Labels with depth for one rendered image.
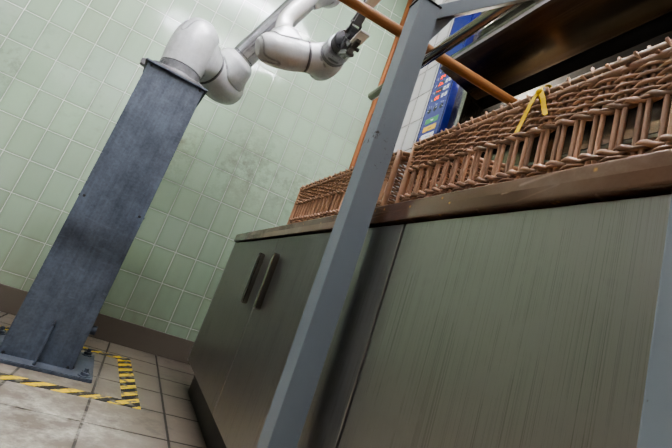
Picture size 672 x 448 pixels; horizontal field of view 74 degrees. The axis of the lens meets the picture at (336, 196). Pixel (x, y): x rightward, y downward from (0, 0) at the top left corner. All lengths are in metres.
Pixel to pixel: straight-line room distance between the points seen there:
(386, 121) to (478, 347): 0.40
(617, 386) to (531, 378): 0.07
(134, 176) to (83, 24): 1.05
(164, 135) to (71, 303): 0.60
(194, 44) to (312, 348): 1.33
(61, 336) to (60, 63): 1.27
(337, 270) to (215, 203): 1.64
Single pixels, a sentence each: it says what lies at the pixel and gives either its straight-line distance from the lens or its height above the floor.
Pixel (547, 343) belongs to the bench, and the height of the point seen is 0.43.
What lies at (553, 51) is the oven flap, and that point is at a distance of 1.58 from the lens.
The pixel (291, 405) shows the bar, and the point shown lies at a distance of 0.65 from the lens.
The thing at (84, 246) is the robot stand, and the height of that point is 0.36.
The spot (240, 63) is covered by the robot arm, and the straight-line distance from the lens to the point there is 1.90.
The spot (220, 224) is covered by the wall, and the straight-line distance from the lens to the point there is 2.24.
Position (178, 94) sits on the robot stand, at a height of 0.94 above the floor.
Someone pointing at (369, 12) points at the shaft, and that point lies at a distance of 1.29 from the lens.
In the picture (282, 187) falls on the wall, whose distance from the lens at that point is 2.33.
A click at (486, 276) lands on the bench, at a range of 0.46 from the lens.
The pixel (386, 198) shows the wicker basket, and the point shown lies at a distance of 0.82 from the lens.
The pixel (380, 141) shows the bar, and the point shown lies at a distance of 0.70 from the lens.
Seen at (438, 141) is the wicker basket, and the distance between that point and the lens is 0.74.
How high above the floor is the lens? 0.39
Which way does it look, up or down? 15 degrees up
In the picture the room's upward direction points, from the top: 20 degrees clockwise
